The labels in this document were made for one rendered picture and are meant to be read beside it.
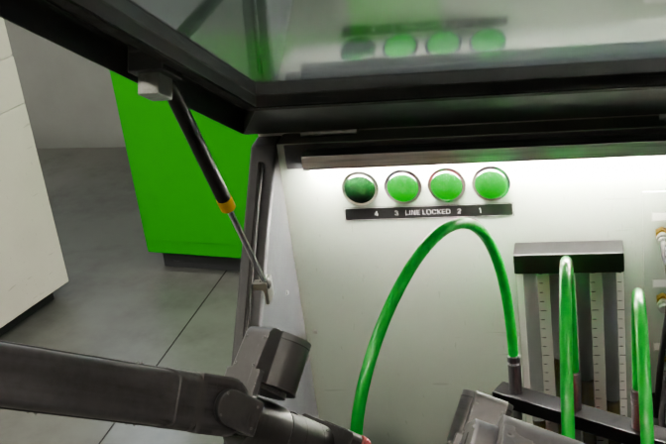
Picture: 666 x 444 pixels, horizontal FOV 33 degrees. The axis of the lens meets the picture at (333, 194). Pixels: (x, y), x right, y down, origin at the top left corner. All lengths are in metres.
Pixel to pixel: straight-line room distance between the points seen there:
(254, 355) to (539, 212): 0.54
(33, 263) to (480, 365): 2.93
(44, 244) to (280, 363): 3.30
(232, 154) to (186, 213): 0.35
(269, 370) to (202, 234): 3.27
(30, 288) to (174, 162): 0.72
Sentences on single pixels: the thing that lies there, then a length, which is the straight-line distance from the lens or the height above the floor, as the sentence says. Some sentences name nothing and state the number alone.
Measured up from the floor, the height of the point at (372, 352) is 1.35.
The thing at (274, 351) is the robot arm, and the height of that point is 1.40.
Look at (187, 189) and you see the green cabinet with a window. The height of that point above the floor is 0.37.
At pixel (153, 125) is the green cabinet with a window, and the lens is 4.33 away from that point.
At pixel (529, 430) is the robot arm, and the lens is 0.78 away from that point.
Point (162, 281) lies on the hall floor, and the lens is 4.53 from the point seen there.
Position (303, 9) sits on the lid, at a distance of 1.02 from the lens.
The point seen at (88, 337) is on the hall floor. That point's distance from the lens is 4.26.
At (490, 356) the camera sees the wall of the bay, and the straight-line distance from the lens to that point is 1.68.
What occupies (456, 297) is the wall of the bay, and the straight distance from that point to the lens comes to 1.63.
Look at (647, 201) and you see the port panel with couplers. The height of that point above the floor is 1.35.
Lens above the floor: 2.00
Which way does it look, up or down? 23 degrees down
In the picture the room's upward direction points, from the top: 8 degrees counter-clockwise
